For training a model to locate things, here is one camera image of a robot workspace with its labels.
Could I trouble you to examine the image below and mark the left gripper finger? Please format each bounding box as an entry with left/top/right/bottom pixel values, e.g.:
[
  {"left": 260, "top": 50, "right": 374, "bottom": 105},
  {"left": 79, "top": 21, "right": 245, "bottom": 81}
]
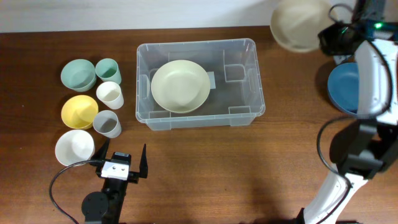
[
  {"left": 139, "top": 144, "right": 149, "bottom": 179},
  {"left": 90, "top": 138, "right": 110, "bottom": 167}
]

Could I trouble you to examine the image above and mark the cream plate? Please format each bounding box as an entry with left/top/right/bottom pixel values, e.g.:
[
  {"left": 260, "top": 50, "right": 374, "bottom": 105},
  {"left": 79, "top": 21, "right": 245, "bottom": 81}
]
[
  {"left": 270, "top": 0, "right": 332, "bottom": 53},
  {"left": 151, "top": 60, "right": 211, "bottom": 114}
]

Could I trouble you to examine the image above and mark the blue plate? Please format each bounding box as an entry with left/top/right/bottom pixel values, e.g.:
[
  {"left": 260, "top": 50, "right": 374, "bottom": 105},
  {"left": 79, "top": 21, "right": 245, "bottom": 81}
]
[{"left": 327, "top": 62, "right": 359, "bottom": 116}]

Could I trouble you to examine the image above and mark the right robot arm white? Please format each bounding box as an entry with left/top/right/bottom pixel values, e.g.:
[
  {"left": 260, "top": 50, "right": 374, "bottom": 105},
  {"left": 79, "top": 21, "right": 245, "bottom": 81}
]
[{"left": 293, "top": 1, "right": 397, "bottom": 223}]

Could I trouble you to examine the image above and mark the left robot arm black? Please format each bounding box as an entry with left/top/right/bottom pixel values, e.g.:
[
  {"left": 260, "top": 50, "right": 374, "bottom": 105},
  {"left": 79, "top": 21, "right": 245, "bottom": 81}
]
[{"left": 81, "top": 139, "right": 149, "bottom": 223}]

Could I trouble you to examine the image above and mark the clear plastic storage container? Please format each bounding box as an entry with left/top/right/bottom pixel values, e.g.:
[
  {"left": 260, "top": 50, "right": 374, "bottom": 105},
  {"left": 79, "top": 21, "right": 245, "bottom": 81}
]
[{"left": 136, "top": 39, "right": 266, "bottom": 131}]

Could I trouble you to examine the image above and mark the white bowl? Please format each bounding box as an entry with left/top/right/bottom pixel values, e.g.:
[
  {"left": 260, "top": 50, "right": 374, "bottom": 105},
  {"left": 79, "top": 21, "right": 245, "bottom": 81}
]
[{"left": 55, "top": 129, "right": 95, "bottom": 166}]

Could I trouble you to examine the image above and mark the grey cup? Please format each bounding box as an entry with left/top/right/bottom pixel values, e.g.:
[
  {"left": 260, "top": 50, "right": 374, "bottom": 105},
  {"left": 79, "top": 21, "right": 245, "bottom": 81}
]
[{"left": 93, "top": 110, "right": 122, "bottom": 138}]

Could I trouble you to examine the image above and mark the yellow bowl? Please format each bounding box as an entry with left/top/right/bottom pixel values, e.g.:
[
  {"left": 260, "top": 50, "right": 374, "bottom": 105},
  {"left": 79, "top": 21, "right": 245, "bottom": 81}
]
[{"left": 61, "top": 95, "right": 98, "bottom": 130}]

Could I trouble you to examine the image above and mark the cream cup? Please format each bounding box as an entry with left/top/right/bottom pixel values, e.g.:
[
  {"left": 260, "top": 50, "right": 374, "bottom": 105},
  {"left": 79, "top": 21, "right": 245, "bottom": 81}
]
[{"left": 96, "top": 82, "right": 124, "bottom": 110}]

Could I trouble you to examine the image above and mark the green bowl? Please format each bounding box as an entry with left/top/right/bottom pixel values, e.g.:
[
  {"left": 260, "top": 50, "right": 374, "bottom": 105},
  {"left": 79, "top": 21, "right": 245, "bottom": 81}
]
[{"left": 60, "top": 59, "right": 96, "bottom": 92}]

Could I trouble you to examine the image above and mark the green cup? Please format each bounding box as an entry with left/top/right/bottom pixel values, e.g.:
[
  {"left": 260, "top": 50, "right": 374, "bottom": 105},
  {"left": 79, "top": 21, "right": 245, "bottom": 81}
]
[{"left": 95, "top": 58, "right": 122, "bottom": 85}]

